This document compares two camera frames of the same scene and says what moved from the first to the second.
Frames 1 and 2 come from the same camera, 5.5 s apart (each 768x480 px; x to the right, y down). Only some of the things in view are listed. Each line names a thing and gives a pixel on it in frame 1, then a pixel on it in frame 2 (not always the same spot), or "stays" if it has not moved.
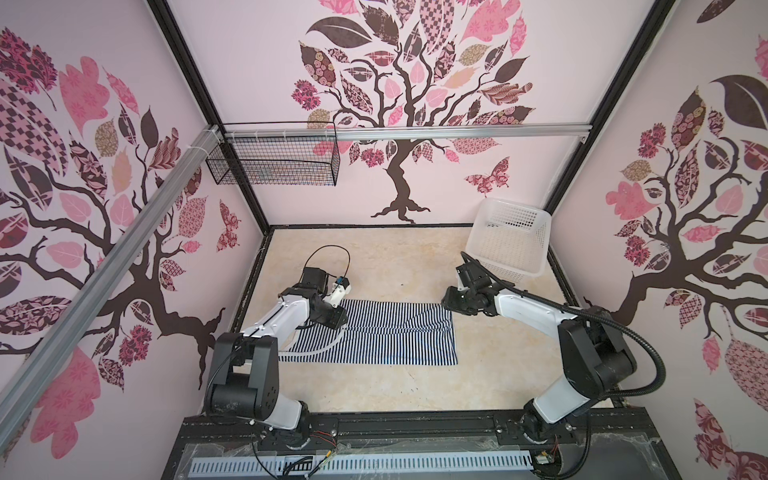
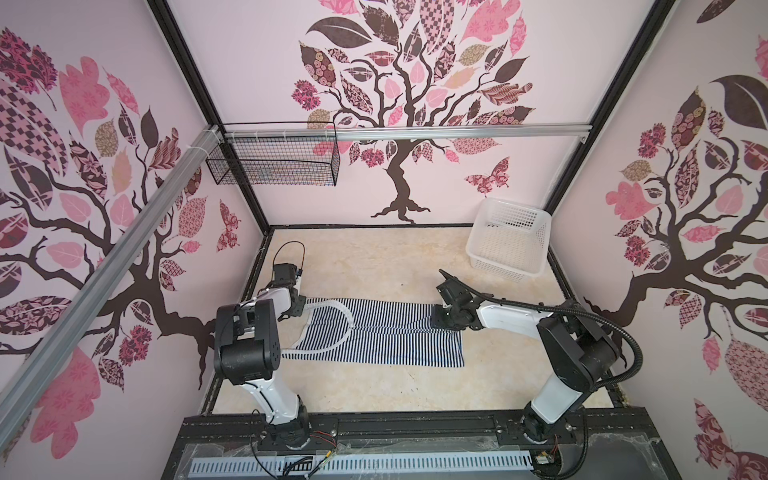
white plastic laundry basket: x=510 y=238 stays
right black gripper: x=448 y=300 to x=436 y=320
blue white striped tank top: x=379 y=332 stays
